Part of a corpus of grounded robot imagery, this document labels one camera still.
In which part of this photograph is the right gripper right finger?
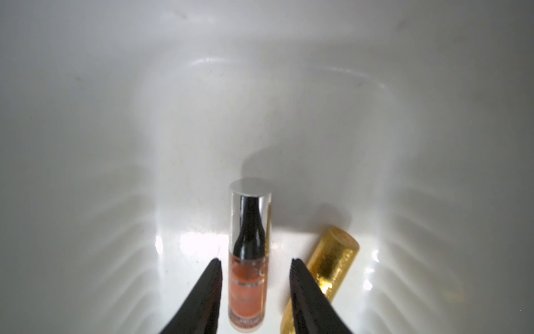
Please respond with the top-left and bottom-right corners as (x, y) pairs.
(289, 258), (352, 334)

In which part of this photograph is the white storage box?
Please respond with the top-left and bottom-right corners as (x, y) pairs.
(1, 1), (533, 333)

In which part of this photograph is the gold lipstick tube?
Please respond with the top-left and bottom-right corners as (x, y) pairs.
(280, 226), (360, 333)

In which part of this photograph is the orange lip gloss silver cap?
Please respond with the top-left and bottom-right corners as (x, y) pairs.
(228, 178), (272, 333)

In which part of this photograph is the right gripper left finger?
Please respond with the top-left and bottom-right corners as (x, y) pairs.
(161, 258), (223, 334)

